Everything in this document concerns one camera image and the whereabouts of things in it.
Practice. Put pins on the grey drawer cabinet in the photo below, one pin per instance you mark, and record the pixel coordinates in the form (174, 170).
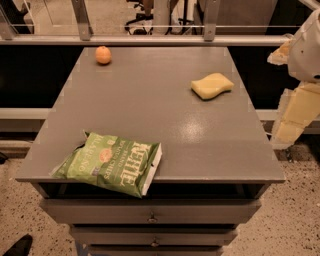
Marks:
(212, 149)

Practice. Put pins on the metal railing frame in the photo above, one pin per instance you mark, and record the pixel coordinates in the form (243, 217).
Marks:
(15, 30)

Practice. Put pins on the black shoe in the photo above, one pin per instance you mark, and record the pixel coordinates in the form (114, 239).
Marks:
(21, 247)

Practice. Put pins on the green jalapeno chip bag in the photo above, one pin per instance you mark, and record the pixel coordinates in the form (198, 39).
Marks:
(113, 163)

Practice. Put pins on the black office chair base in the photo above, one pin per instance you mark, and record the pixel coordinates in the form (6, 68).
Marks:
(144, 24)

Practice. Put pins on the yellow sponge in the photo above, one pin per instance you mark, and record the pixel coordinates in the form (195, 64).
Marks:
(211, 86)

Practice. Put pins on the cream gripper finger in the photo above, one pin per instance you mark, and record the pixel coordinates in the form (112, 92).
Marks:
(280, 55)
(297, 109)

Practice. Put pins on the orange fruit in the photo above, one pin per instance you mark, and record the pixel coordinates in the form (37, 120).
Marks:
(103, 55)

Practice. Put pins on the middle grey drawer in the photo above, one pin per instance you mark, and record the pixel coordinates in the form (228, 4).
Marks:
(159, 236)

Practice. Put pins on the bottom grey drawer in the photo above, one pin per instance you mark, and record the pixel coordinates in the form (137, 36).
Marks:
(155, 251)

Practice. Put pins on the grey drawer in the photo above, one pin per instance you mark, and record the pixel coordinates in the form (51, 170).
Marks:
(155, 251)
(159, 236)
(155, 211)

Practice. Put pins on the top grey drawer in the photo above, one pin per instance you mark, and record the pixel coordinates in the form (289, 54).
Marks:
(155, 211)

